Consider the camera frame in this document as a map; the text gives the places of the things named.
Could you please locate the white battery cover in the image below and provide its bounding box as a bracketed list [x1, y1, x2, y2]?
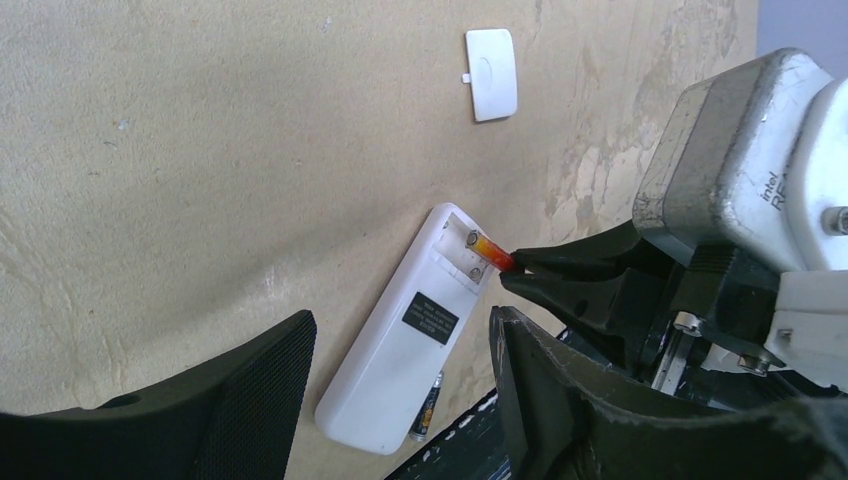
[462, 28, 518, 123]

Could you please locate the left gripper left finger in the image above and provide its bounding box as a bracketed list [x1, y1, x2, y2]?
[1, 310, 317, 479]

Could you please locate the black battery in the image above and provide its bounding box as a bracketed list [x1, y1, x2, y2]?
[408, 371, 444, 442]

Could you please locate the black base bar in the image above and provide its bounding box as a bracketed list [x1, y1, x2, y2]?
[388, 390, 513, 480]

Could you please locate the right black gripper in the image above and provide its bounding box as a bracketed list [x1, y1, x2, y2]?
[500, 220, 781, 380]

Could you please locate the red orange battery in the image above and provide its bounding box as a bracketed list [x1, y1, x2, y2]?
[466, 230, 515, 272]

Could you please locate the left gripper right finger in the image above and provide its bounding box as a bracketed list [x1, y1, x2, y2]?
[489, 306, 847, 479]

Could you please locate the white remote control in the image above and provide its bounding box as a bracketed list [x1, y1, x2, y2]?
[315, 203, 494, 455]

